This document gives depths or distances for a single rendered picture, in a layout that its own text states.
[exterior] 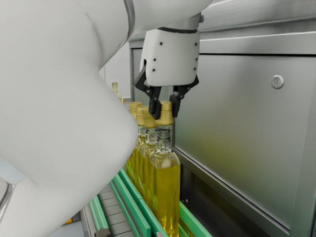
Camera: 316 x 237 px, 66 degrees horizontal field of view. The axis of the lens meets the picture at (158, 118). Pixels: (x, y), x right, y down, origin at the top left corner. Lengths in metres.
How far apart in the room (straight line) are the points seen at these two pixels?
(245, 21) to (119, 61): 6.13
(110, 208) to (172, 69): 0.44
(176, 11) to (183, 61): 0.19
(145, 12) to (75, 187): 0.16
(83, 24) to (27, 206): 0.13
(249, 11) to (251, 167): 0.28
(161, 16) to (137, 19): 0.04
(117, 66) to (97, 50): 6.37
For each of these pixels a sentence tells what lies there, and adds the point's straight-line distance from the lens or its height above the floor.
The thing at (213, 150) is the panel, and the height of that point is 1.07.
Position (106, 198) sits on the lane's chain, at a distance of 0.77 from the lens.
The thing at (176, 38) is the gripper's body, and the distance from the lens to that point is 0.42.
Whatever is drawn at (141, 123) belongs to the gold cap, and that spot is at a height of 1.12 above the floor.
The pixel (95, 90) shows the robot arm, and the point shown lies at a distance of 0.16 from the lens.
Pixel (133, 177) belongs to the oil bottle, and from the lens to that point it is 0.66.
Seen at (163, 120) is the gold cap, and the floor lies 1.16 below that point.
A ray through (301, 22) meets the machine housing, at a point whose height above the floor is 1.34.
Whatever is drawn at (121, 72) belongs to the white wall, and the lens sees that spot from 6.58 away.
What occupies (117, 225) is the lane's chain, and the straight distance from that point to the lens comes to 0.67.
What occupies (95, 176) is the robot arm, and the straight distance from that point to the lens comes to 0.16.
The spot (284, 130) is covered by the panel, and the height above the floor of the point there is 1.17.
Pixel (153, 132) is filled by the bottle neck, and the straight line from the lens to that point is 0.55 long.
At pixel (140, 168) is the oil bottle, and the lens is 0.59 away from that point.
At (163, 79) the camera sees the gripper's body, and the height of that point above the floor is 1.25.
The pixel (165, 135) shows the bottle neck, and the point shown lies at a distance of 0.50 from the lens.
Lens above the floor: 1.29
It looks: 15 degrees down
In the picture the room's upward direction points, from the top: straight up
